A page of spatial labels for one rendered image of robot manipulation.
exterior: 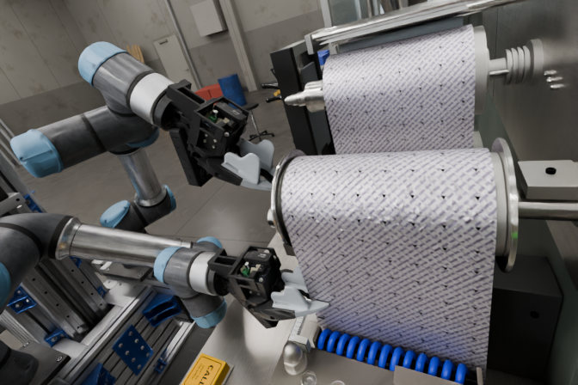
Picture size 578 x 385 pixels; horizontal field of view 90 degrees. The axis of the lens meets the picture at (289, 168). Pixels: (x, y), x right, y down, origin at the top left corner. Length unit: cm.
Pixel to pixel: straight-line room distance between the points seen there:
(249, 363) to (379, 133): 53
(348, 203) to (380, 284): 13
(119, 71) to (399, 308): 52
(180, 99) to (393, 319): 43
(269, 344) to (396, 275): 40
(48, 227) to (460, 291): 75
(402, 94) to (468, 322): 33
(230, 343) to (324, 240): 44
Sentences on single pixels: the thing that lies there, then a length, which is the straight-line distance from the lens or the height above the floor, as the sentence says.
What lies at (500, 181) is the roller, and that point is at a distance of 35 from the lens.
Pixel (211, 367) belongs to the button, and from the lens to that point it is 72.
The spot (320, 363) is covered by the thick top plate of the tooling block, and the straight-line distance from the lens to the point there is 53.
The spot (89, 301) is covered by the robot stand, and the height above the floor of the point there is 79.
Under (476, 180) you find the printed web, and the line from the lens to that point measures 34.
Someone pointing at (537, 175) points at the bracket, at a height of 129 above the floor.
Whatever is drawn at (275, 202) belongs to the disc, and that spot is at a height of 128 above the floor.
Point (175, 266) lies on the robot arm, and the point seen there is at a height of 114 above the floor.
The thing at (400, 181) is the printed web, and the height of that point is 130.
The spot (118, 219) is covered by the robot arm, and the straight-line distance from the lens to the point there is 124.
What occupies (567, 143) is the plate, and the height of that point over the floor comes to 128.
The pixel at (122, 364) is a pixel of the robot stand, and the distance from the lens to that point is 137.
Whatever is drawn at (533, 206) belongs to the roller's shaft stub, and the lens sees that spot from 39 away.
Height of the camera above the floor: 148
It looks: 26 degrees down
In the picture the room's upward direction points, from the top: 17 degrees counter-clockwise
